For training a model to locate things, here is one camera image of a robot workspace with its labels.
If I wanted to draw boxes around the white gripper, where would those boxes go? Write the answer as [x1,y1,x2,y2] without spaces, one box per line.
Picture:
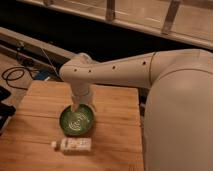
[70,83,97,112]

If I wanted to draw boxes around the white plastic bottle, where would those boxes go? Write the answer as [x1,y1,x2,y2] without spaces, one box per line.
[51,138,92,153]

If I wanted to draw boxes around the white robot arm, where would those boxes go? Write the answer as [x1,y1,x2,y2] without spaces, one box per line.
[60,49,213,171]

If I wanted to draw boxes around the green ceramic bowl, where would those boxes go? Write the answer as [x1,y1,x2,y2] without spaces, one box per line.
[59,104,95,136]

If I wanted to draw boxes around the blue object on floor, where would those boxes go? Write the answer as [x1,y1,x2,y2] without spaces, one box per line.
[34,70,50,80]

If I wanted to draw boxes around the black equipment at left edge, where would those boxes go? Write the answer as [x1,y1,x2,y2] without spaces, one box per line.
[0,86,16,135]

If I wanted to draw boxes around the white cable with plug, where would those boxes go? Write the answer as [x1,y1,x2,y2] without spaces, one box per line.
[39,46,61,79]

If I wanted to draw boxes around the black coiled cable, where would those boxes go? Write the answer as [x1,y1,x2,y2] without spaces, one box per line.
[1,65,38,90]

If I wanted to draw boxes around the metal rail beam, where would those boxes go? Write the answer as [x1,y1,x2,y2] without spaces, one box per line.
[0,27,75,68]

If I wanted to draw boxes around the window frame with posts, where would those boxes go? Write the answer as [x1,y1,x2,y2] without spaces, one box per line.
[18,0,213,50]

